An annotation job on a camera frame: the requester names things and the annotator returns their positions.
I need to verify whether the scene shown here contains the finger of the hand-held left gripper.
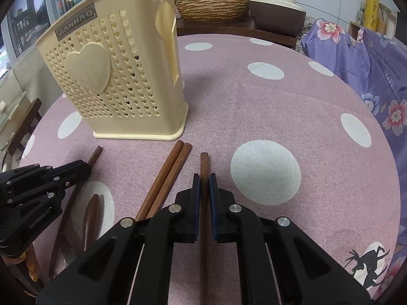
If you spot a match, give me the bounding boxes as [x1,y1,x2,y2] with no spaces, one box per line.
[6,174,89,209]
[0,160,93,189]

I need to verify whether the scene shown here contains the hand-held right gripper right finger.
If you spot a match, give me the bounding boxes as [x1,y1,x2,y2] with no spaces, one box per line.
[209,172,372,305]

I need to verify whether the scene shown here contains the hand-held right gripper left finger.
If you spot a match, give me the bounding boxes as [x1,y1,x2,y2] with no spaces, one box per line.
[36,173,201,305]

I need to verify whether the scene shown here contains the brown wooden chopstick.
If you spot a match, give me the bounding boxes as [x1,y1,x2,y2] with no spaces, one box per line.
[199,152,211,305]
[146,143,193,220]
[135,140,185,222]

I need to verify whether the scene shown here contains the metal spoon with patterned handle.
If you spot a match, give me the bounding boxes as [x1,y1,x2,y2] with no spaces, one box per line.
[60,231,79,268]

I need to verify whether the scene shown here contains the metal spoon with wooden handle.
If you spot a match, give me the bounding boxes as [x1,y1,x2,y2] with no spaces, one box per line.
[83,193,101,255]

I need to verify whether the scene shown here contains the cream plastic utensil holder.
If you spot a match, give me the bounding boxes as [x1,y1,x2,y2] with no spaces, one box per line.
[36,0,190,142]

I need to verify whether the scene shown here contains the person's left hand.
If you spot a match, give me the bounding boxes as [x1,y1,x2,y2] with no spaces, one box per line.
[5,243,43,293]

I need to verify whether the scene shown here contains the dark wooden stool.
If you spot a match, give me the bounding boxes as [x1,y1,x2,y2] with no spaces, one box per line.
[3,98,44,166]

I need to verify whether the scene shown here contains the pink polka dot tablecloth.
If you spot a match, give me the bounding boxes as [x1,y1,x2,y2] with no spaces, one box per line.
[19,33,402,305]

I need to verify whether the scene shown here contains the sliding window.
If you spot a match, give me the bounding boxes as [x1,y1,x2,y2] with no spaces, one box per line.
[0,0,64,80]

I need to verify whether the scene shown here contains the woven basin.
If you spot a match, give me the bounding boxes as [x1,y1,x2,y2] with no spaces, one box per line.
[176,0,250,23]

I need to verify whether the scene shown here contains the brown and white rice cooker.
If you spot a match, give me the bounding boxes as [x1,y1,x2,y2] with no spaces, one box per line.
[249,0,308,37]

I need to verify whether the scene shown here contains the purple floral cloth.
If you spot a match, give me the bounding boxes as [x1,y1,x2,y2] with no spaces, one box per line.
[300,18,407,293]

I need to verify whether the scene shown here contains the small wooden crate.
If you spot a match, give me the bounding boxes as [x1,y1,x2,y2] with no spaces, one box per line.
[348,21,365,39]

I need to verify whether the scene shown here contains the clear glass jar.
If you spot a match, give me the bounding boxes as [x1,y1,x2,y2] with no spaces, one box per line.
[378,5,399,36]

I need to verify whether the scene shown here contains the yellow printed roll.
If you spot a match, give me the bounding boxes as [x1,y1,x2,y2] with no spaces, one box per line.
[364,0,381,30]

